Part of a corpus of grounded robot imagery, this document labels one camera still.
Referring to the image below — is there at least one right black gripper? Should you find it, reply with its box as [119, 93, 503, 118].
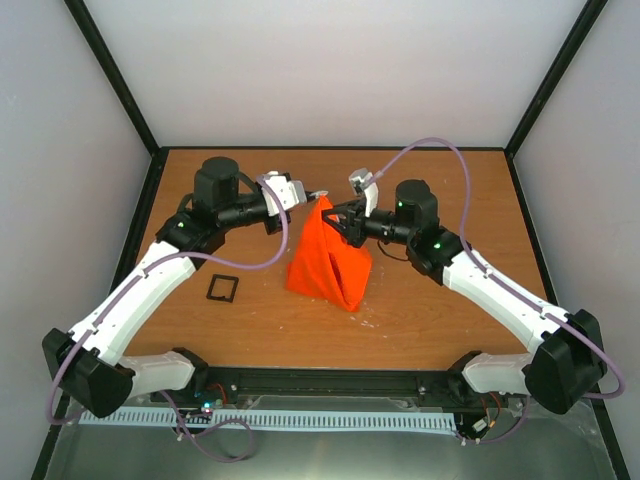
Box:
[319, 198, 414, 249]

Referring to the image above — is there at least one orange garment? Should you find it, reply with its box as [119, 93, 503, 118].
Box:
[285, 196, 373, 312]

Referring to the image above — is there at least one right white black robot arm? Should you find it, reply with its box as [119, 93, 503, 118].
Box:
[321, 179, 607, 414]

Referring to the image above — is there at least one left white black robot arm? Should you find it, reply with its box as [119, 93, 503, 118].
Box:
[42, 157, 322, 418]

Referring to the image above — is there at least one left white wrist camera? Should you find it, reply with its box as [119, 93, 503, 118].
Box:
[260, 171, 307, 217]

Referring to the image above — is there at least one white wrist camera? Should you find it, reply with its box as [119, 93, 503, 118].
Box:
[349, 168, 379, 217]
[260, 171, 307, 217]

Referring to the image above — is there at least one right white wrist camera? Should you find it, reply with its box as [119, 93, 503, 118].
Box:
[349, 168, 379, 217]

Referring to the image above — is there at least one black square frame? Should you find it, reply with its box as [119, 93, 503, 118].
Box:
[206, 274, 239, 303]

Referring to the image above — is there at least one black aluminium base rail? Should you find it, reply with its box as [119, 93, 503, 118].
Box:
[69, 364, 599, 407]

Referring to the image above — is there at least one light blue slotted cable duct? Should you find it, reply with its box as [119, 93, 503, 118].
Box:
[79, 407, 456, 435]

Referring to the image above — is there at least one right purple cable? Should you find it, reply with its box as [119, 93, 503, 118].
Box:
[369, 136, 626, 447]

